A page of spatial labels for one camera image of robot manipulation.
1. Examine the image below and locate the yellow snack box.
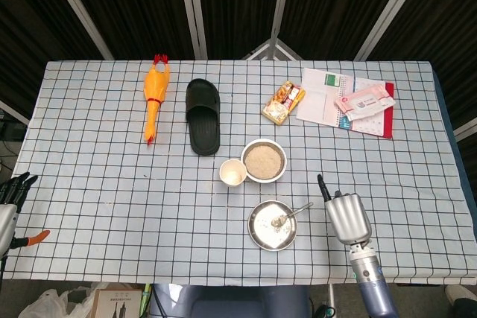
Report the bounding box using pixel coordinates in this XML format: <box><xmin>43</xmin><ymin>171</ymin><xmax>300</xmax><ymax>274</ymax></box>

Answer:
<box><xmin>262</xmin><ymin>80</ymin><xmax>306</xmax><ymax>124</ymax></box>

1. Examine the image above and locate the pink wet wipes pack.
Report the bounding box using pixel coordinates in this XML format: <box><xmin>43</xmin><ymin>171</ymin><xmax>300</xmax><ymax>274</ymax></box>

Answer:
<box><xmin>333</xmin><ymin>85</ymin><xmax>397</xmax><ymax>122</ymax></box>

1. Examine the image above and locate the metal spoon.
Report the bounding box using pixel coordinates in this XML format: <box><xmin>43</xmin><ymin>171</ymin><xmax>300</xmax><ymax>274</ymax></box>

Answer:
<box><xmin>271</xmin><ymin>202</ymin><xmax>315</xmax><ymax>228</ymax></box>

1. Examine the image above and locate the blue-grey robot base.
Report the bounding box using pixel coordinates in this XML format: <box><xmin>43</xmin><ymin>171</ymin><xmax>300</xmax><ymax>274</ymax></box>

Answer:
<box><xmin>148</xmin><ymin>283</ymin><xmax>312</xmax><ymax>318</ymax></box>

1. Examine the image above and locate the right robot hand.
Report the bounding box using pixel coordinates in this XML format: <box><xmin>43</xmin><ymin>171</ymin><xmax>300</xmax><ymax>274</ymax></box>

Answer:
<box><xmin>316</xmin><ymin>174</ymin><xmax>373</xmax><ymax>248</ymax></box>

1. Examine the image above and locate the yellow-green cable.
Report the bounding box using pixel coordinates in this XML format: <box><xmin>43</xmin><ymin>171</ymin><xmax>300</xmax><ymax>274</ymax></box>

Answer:
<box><xmin>139</xmin><ymin>283</ymin><xmax>153</xmax><ymax>318</ymax></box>

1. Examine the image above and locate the white paper cup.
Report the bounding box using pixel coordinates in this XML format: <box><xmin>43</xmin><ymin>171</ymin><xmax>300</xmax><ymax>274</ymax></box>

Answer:
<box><xmin>218</xmin><ymin>159</ymin><xmax>247</xmax><ymax>188</ymax></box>

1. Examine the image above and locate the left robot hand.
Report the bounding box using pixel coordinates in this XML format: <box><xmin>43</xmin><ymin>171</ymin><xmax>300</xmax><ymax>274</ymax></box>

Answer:
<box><xmin>0</xmin><ymin>171</ymin><xmax>51</xmax><ymax>259</ymax></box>

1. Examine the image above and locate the steel bowl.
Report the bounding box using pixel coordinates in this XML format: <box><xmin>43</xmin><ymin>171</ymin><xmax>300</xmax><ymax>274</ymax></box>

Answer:
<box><xmin>240</xmin><ymin>138</ymin><xmax>288</xmax><ymax>184</ymax></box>

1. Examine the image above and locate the steel plate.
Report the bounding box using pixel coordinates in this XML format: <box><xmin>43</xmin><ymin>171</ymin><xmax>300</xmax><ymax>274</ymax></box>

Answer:
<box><xmin>247</xmin><ymin>200</ymin><xmax>298</xmax><ymax>251</ymax></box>

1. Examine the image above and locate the checkered tablecloth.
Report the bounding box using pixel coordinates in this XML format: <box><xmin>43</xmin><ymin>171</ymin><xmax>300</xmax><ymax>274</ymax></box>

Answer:
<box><xmin>0</xmin><ymin>59</ymin><xmax>477</xmax><ymax>286</ymax></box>

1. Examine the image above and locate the white shoe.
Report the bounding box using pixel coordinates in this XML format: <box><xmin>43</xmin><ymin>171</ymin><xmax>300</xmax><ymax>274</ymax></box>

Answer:
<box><xmin>445</xmin><ymin>283</ymin><xmax>477</xmax><ymax>310</ymax></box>

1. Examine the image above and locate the dark folding screen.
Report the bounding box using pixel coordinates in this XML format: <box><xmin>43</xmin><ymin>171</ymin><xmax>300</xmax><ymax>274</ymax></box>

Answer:
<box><xmin>0</xmin><ymin>0</ymin><xmax>477</xmax><ymax>140</ymax></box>

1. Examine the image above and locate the black device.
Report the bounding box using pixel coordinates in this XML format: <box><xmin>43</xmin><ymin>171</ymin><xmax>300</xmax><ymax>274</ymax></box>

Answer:
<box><xmin>0</xmin><ymin>109</ymin><xmax>29</xmax><ymax>144</ymax></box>

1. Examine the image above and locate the brown cardboard box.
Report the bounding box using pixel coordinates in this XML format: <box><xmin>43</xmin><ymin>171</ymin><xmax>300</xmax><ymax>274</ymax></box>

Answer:
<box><xmin>90</xmin><ymin>288</ymin><xmax>145</xmax><ymax>318</ymax></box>

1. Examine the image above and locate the black slipper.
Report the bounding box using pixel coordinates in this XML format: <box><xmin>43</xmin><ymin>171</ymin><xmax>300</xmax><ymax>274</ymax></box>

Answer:
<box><xmin>185</xmin><ymin>78</ymin><xmax>221</xmax><ymax>156</ymax></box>

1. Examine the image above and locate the heap of raw rice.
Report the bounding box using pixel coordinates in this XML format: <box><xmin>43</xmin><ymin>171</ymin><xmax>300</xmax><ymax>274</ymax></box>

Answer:
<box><xmin>244</xmin><ymin>144</ymin><xmax>281</xmax><ymax>178</ymax></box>

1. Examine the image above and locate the yellow rubber chicken toy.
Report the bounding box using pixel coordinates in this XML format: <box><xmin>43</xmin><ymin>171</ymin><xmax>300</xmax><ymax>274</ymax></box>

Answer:
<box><xmin>143</xmin><ymin>54</ymin><xmax>171</xmax><ymax>147</ymax></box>

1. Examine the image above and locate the white plastic bag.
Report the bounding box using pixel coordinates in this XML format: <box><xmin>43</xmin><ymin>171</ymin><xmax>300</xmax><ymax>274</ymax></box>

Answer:
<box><xmin>18</xmin><ymin>284</ymin><xmax>109</xmax><ymax>318</ymax></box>

